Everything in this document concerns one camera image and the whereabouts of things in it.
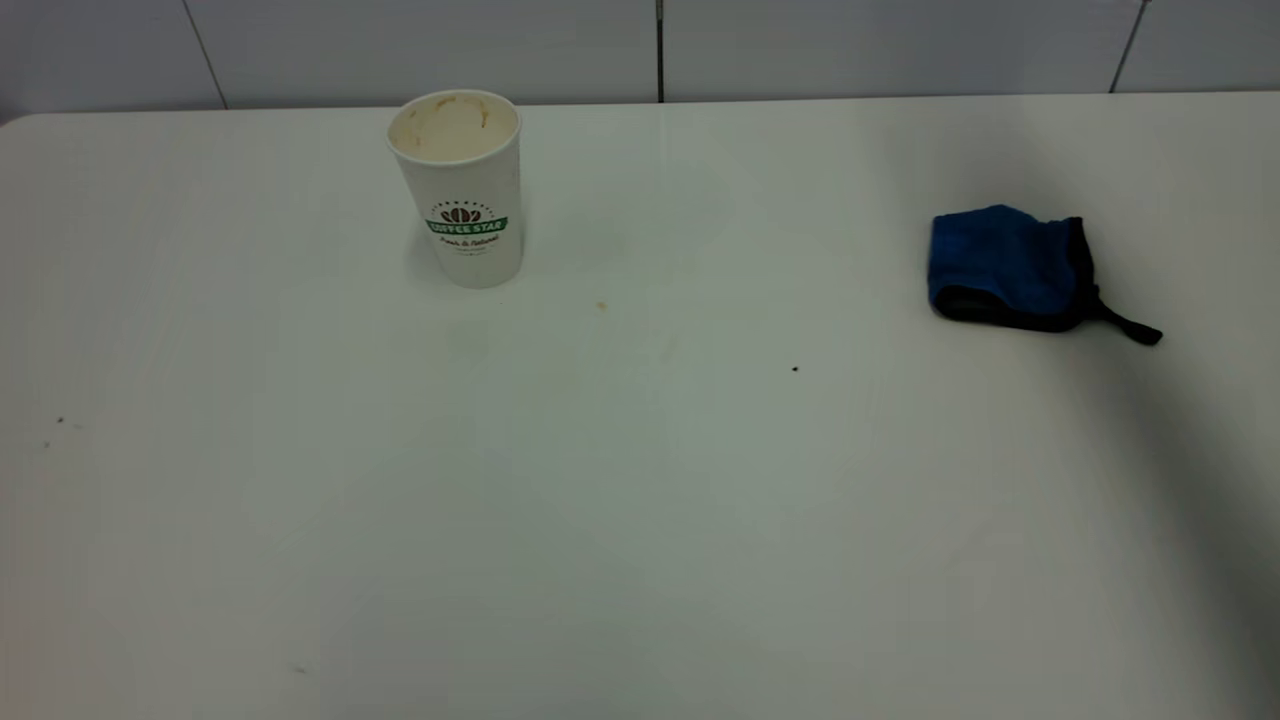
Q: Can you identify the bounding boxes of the blue microfiber cloth black trim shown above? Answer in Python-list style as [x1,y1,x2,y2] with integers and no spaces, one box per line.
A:
[927,204,1164,347]

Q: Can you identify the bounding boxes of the white paper coffee cup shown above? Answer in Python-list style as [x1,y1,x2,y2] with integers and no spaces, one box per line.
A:
[387,90,525,290]

